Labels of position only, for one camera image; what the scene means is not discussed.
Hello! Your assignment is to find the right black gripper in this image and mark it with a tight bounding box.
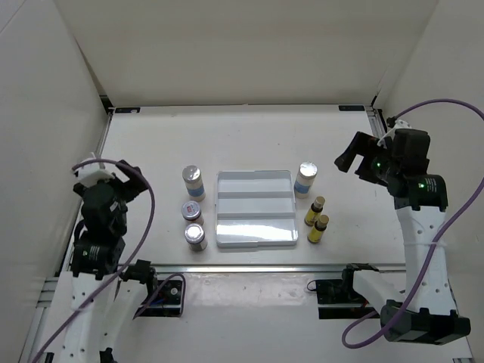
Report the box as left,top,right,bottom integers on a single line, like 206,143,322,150
334,132,399,187

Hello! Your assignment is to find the blue label white jar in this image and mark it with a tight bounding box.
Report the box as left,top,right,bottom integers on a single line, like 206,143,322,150
182,165,206,202
293,161,318,199

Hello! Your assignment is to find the red label spice jar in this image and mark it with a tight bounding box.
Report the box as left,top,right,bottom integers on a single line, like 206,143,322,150
181,200,204,225

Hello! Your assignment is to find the yellow sauce bottle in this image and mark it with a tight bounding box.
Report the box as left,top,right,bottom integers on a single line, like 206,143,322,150
304,196,325,226
307,215,330,244

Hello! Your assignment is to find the dark spice jar silver lid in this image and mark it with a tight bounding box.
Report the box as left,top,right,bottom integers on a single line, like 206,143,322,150
185,223,207,252

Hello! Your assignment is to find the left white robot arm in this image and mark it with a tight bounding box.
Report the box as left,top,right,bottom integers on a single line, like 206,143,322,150
58,159,159,362

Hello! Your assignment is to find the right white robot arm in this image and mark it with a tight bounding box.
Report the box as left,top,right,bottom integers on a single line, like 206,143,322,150
335,129,471,346

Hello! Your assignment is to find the white tiered organizer tray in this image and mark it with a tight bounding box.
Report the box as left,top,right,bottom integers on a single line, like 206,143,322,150
216,170,298,249

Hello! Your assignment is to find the right aluminium frame rail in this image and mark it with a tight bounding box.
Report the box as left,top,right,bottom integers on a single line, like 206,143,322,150
365,106,388,138

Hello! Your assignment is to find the aluminium frame rail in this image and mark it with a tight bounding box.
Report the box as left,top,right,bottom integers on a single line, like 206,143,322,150
365,106,388,138
54,91,113,278

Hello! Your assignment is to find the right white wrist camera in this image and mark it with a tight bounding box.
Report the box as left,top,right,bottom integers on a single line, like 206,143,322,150
377,119,411,149

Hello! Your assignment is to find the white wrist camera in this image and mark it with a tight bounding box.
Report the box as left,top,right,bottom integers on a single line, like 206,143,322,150
73,162,114,188
377,119,411,149

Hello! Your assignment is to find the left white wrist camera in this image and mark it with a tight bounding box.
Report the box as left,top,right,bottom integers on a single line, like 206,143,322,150
73,162,114,188

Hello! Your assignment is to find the front aluminium rail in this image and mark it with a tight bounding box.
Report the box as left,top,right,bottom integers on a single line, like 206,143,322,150
150,262,408,275

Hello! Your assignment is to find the left aluminium frame rail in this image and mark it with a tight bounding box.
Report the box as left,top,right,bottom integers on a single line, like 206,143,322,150
54,91,113,278

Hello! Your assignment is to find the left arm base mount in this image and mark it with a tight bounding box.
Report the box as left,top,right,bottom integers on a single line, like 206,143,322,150
134,273,187,318

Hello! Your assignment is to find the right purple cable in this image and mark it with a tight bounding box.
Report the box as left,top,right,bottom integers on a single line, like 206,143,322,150
341,98,484,349

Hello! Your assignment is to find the purple cable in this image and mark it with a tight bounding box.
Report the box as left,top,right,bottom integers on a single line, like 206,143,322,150
27,159,187,363
341,98,484,349

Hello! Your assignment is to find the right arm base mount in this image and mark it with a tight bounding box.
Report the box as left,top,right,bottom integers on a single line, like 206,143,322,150
306,279,379,320

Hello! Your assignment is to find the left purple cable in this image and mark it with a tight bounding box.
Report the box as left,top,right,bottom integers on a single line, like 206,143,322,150
27,159,187,363

